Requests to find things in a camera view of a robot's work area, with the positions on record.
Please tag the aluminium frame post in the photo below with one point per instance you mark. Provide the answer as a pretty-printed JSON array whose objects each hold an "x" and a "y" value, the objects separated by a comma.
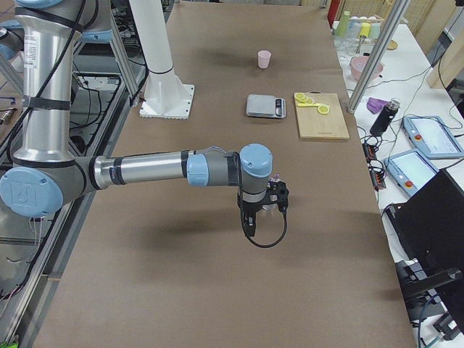
[{"x": 390, "y": 25}]

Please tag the wooden cutting board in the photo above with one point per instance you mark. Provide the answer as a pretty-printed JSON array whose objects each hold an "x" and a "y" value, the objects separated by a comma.
[{"x": 314, "y": 126}]

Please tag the pink plastic cup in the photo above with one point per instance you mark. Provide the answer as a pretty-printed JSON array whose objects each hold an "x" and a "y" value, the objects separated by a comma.
[{"x": 263, "y": 59}]

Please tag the black thermos bottle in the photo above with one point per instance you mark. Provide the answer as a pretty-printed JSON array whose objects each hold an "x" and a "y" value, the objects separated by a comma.
[{"x": 385, "y": 117}]

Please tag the teach pendant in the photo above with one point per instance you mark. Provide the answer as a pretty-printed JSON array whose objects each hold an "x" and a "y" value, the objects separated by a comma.
[
  {"x": 431, "y": 137},
  {"x": 411, "y": 170}
]

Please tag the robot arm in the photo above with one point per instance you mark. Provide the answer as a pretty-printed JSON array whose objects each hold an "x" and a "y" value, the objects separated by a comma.
[
  {"x": 12, "y": 38},
  {"x": 45, "y": 175}
]

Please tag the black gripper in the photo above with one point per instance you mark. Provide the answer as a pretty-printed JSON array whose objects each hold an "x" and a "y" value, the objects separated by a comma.
[{"x": 249, "y": 209}]

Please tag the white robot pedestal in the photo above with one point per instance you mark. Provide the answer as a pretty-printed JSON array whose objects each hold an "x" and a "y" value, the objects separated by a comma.
[{"x": 165, "y": 95}]

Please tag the purple cloth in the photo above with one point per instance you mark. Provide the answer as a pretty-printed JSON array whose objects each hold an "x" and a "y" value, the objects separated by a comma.
[{"x": 375, "y": 105}]

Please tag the yellow plastic knife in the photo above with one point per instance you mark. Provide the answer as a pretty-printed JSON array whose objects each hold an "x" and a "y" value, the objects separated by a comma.
[{"x": 311, "y": 105}]

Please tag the black monitor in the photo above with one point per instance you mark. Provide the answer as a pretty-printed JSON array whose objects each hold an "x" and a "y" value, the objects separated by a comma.
[{"x": 430, "y": 229}]

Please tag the near teach pendant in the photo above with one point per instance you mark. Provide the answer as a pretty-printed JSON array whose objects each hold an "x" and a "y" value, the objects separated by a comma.
[{"x": 411, "y": 170}]

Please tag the silver kitchen scale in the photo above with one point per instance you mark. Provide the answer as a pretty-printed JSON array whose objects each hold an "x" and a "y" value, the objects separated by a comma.
[{"x": 266, "y": 106}]

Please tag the far teach pendant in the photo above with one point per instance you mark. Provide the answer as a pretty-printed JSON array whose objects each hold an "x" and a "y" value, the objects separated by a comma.
[{"x": 431, "y": 137}]

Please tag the pink bowl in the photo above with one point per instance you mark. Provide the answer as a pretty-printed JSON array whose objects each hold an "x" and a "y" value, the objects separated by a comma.
[{"x": 357, "y": 65}]

